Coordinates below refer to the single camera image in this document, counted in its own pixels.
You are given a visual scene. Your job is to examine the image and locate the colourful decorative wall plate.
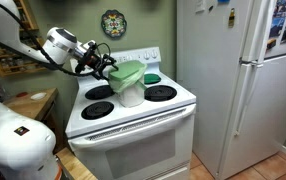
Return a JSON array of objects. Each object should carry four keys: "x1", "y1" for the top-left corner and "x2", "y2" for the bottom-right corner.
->
[{"x1": 101, "y1": 10, "x2": 127, "y2": 38}]

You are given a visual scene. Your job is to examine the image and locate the white compost trash bin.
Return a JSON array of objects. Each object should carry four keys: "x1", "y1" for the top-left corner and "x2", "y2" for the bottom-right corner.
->
[{"x1": 108, "y1": 59, "x2": 148, "y2": 109}]

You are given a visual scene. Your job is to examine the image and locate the green trash bin lid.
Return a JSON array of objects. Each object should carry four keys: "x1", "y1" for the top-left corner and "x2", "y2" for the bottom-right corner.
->
[{"x1": 108, "y1": 60, "x2": 147, "y2": 81}]

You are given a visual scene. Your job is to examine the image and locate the wooden spice shelf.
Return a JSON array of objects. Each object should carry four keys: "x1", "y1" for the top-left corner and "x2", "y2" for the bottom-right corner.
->
[{"x1": 0, "y1": 0, "x2": 49, "y2": 66}]

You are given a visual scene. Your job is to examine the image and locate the small white dish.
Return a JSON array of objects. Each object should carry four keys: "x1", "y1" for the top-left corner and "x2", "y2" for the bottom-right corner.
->
[{"x1": 30, "y1": 92, "x2": 47, "y2": 100}]

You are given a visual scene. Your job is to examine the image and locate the white electric stove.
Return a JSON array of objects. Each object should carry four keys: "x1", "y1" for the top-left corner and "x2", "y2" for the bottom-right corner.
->
[{"x1": 65, "y1": 47, "x2": 196, "y2": 180}]

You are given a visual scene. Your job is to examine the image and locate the white refrigerator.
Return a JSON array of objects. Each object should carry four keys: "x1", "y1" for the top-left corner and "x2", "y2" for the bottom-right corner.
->
[{"x1": 177, "y1": 0, "x2": 286, "y2": 180}]

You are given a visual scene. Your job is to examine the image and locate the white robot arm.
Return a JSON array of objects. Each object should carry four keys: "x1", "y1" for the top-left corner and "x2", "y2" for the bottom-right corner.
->
[{"x1": 0, "y1": 0, "x2": 116, "y2": 180}]

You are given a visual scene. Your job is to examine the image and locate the wooden side counter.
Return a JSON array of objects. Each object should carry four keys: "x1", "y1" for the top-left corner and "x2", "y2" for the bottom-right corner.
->
[{"x1": 4, "y1": 88, "x2": 58, "y2": 121}]

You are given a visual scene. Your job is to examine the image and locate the green bin liner bag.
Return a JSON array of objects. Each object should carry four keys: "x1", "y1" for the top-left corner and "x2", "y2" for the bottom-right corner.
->
[{"x1": 108, "y1": 71, "x2": 146, "y2": 93}]

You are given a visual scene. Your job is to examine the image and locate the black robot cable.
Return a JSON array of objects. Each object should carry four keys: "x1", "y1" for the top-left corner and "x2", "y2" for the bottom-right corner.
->
[{"x1": 0, "y1": 0, "x2": 112, "y2": 78}]

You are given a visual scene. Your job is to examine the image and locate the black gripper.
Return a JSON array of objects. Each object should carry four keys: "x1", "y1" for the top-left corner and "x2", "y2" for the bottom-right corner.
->
[{"x1": 74, "y1": 44, "x2": 119, "y2": 79}]

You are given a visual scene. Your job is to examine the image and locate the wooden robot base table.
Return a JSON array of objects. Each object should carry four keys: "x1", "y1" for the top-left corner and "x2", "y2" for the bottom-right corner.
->
[{"x1": 56, "y1": 148, "x2": 98, "y2": 180}]

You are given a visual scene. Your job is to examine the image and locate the green round silicone pad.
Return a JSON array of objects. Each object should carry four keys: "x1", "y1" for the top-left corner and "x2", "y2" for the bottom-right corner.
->
[{"x1": 144, "y1": 74, "x2": 161, "y2": 84}]

